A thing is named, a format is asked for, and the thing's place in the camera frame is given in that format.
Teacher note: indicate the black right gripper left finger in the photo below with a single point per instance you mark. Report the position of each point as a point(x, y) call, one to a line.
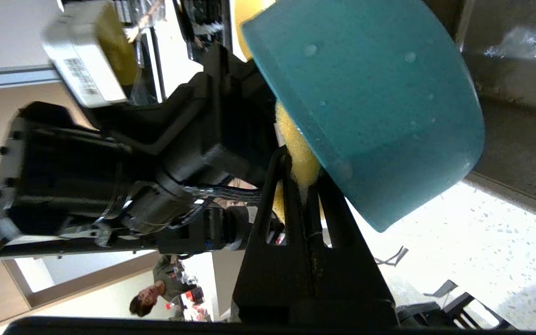
point(272, 288)

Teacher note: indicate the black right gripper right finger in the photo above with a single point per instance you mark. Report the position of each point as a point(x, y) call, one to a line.
point(351, 293)

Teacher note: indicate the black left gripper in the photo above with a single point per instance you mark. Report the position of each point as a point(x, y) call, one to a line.
point(193, 139)

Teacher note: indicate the yellow green sponge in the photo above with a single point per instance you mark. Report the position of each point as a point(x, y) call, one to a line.
point(303, 158)

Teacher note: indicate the teal bowl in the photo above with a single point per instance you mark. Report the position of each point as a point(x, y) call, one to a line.
point(370, 102)

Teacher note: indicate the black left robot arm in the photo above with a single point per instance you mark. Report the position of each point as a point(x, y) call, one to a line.
point(63, 186)

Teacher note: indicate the person in dark shirt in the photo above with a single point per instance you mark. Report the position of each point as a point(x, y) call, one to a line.
point(144, 298)

